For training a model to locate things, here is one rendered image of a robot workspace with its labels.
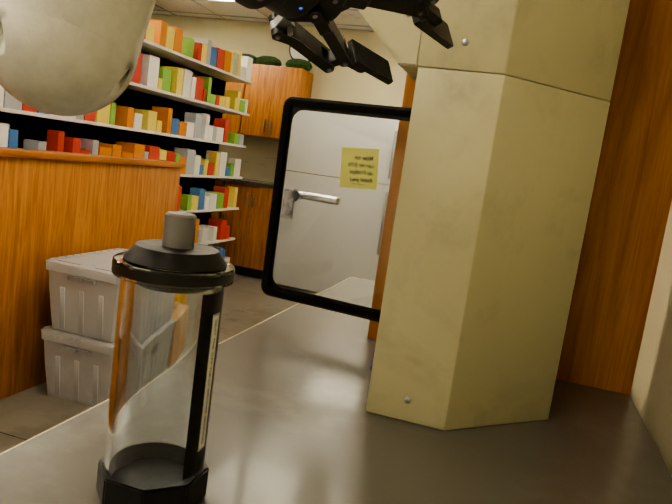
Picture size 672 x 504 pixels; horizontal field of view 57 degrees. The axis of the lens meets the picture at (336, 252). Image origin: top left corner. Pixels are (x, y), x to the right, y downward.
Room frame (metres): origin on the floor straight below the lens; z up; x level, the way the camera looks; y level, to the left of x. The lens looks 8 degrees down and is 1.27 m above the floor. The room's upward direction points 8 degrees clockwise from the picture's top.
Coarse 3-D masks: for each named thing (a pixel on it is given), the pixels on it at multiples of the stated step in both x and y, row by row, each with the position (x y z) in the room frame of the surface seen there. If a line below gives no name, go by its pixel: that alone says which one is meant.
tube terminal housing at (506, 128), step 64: (448, 0) 0.83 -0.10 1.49; (512, 0) 0.80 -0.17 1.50; (576, 0) 0.85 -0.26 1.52; (448, 64) 0.82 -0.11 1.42; (512, 64) 0.81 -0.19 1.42; (576, 64) 0.86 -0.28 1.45; (448, 128) 0.82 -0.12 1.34; (512, 128) 0.82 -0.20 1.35; (576, 128) 0.87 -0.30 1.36; (448, 192) 0.81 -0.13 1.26; (512, 192) 0.83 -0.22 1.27; (576, 192) 0.88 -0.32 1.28; (448, 256) 0.81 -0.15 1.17; (512, 256) 0.84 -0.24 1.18; (576, 256) 0.90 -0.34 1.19; (384, 320) 0.83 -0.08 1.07; (448, 320) 0.81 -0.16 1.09; (512, 320) 0.85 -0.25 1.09; (384, 384) 0.83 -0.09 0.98; (448, 384) 0.80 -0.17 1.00; (512, 384) 0.86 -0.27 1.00
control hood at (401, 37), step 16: (368, 16) 0.85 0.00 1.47; (384, 16) 0.85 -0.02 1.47; (400, 16) 0.84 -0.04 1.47; (384, 32) 0.85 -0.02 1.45; (400, 32) 0.84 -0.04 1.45; (416, 32) 0.83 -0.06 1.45; (400, 48) 0.84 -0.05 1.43; (416, 48) 0.83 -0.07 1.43; (400, 64) 0.85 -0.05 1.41; (416, 64) 0.84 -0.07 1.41
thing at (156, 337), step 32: (128, 288) 0.52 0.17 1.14; (160, 288) 0.51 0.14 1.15; (192, 288) 0.51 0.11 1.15; (128, 320) 0.52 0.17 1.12; (160, 320) 0.51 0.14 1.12; (192, 320) 0.52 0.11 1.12; (128, 352) 0.52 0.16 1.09; (160, 352) 0.51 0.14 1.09; (192, 352) 0.52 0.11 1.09; (128, 384) 0.52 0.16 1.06; (160, 384) 0.51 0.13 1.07; (192, 384) 0.53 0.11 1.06; (128, 416) 0.51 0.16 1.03; (160, 416) 0.51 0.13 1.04; (128, 448) 0.51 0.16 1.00; (160, 448) 0.51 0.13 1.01; (128, 480) 0.51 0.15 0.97; (160, 480) 0.52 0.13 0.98
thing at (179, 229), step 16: (176, 224) 0.54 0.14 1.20; (192, 224) 0.55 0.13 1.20; (144, 240) 0.56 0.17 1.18; (160, 240) 0.58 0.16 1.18; (176, 240) 0.54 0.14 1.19; (192, 240) 0.55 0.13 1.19; (128, 256) 0.53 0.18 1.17; (144, 256) 0.52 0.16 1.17; (160, 256) 0.52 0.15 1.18; (176, 256) 0.52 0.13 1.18; (192, 256) 0.53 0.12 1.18; (208, 256) 0.54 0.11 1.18
